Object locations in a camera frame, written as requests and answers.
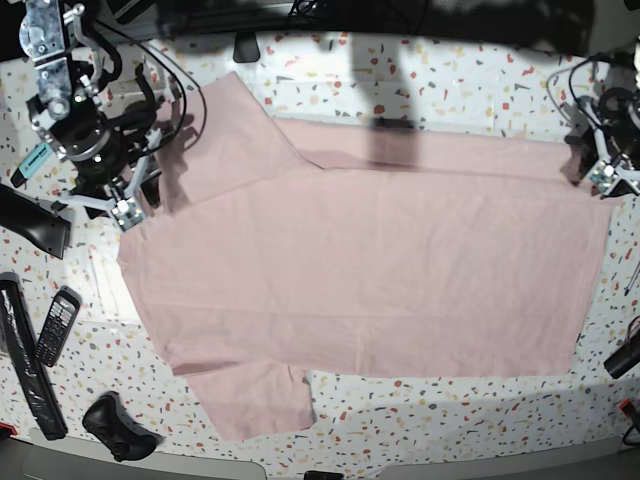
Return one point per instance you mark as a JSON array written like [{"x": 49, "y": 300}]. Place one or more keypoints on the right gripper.
[{"x": 100, "y": 148}]

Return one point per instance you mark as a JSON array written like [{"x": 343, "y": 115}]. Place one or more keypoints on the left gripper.
[{"x": 615, "y": 133}]

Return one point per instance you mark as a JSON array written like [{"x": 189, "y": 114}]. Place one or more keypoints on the pink T-shirt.
[{"x": 283, "y": 246}]

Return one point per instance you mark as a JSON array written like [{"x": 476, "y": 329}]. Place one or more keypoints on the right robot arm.
[{"x": 73, "y": 65}]

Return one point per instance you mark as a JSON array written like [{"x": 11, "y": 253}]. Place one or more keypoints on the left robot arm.
[{"x": 613, "y": 97}]

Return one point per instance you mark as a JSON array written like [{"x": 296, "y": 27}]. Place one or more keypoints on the light blue highlighter marker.
[{"x": 30, "y": 164}]

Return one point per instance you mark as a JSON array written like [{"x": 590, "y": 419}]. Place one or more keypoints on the black handheld device left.
[{"x": 46, "y": 225}]

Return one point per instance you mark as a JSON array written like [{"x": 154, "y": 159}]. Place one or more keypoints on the silver pen right edge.
[{"x": 633, "y": 279}]

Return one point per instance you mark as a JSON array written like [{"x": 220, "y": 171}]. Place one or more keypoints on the black remote control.
[{"x": 58, "y": 324}]

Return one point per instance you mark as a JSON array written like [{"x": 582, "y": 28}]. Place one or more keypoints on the black monitor stand foot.
[{"x": 246, "y": 48}]

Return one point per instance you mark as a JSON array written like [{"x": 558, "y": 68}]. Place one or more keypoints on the long black bar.
[{"x": 21, "y": 348}]

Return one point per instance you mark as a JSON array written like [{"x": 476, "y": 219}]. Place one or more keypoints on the black cylindrical tool right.
[{"x": 626, "y": 357}]

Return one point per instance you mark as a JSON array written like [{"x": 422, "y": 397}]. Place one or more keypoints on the black game controller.
[{"x": 107, "y": 420}]

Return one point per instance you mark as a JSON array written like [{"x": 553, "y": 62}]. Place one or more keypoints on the small red black clip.
[{"x": 628, "y": 408}]

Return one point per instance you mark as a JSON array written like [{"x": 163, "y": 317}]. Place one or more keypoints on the red object bottom left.
[{"x": 6, "y": 431}]

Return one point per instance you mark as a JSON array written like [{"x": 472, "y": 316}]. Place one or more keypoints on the small black object bottom edge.
[{"x": 322, "y": 475}]

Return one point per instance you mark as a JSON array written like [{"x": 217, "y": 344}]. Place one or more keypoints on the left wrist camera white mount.
[{"x": 606, "y": 177}]

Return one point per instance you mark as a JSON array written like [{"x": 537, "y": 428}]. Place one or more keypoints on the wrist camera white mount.
[
  {"x": 123, "y": 204},
  {"x": 606, "y": 177}
]

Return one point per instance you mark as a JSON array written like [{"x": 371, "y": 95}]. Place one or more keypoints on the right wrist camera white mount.
[{"x": 123, "y": 204}]

